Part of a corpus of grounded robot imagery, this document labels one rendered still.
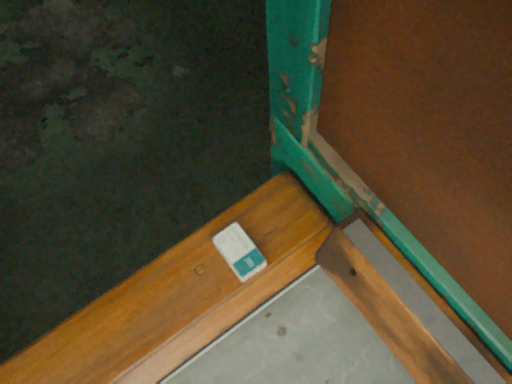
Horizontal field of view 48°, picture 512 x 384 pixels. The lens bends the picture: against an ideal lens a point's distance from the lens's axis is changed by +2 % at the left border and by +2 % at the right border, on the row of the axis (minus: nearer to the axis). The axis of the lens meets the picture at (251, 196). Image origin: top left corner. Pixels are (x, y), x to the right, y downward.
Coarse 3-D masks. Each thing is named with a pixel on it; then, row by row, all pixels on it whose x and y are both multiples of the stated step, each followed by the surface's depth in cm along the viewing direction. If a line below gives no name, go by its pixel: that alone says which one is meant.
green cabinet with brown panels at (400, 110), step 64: (320, 0) 42; (384, 0) 38; (448, 0) 33; (320, 64) 50; (384, 64) 42; (448, 64) 36; (320, 128) 59; (384, 128) 48; (448, 128) 40; (384, 192) 55; (448, 192) 45; (448, 256) 52
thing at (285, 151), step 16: (272, 128) 69; (272, 144) 73; (288, 144) 67; (272, 160) 77; (288, 160) 71; (304, 160) 65; (272, 176) 82; (304, 176) 69; (320, 176) 64; (320, 192) 68; (336, 192) 62; (336, 208) 66; (352, 208) 61
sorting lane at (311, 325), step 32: (288, 288) 67; (320, 288) 67; (256, 320) 66; (288, 320) 66; (320, 320) 66; (352, 320) 66; (224, 352) 65; (256, 352) 65; (288, 352) 65; (320, 352) 64; (352, 352) 64; (384, 352) 64
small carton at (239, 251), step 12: (228, 228) 66; (240, 228) 66; (216, 240) 66; (228, 240) 65; (240, 240) 65; (228, 252) 65; (240, 252) 65; (252, 252) 65; (240, 264) 64; (252, 264) 64; (264, 264) 65; (240, 276) 64
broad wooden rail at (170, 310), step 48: (288, 192) 70; (192, 240) 68; (288, 240) 67; (144, 288) 66; (192, 288) 65; (240, 288) 65; (48, 336) 64; (96, 336) 64; (144, 336) 64; (192, 336) 64
